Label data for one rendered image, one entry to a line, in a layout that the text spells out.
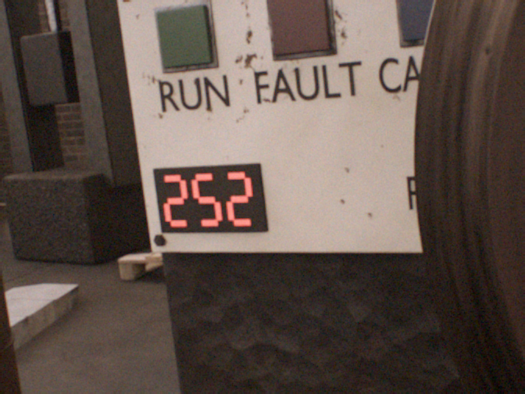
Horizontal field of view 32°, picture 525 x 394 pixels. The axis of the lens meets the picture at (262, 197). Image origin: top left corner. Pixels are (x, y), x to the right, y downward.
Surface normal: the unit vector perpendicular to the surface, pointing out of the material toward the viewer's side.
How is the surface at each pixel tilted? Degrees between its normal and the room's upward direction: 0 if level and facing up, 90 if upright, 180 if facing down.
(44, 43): 90
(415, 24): 90
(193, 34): 90
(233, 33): 90
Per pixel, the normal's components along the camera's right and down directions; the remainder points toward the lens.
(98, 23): 0.79, -0.01
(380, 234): -0.46, 0.19
